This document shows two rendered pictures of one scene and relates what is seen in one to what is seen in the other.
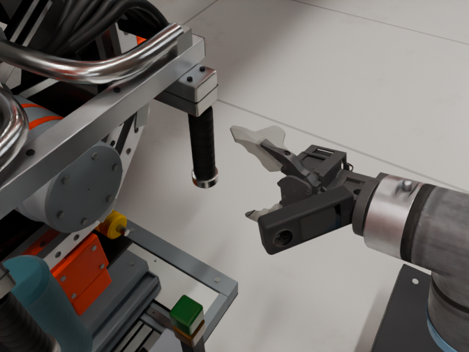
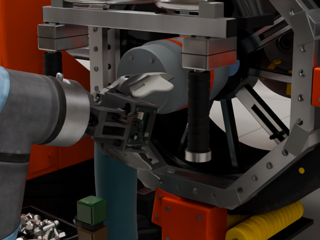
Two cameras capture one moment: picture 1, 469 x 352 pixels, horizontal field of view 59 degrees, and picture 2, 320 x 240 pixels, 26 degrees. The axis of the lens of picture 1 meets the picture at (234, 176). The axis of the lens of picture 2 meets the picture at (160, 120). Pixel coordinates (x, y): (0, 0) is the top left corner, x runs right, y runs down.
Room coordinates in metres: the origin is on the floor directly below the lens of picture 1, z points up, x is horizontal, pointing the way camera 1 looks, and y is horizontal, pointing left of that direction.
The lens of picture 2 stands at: (0.51, -1.06, 1.09)
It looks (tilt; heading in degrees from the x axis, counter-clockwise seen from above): 14 degrees down; 96
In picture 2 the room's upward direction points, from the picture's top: straight up
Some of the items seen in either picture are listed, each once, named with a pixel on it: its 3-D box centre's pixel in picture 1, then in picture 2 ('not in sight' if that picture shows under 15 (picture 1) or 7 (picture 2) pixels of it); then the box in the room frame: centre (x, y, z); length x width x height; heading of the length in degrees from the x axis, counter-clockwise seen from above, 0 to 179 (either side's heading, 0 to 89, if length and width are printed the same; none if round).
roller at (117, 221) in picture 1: (79, 204); (266, 223); (0.60, 0.36, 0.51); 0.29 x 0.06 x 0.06; 58
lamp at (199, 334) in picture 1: (189, 327); (92, 236); (0.28, 0.07, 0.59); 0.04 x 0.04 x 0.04; 58
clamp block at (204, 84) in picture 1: (181, 82); (210, 50); (0.48, 0.07, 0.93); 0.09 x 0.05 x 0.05; 58
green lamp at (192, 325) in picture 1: (187, 314); (92, 210); (0.28, 0.07, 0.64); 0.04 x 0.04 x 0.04; 58
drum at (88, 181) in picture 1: (35, 159); (175, 73); (0.41, 0.28, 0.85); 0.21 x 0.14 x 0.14; 58
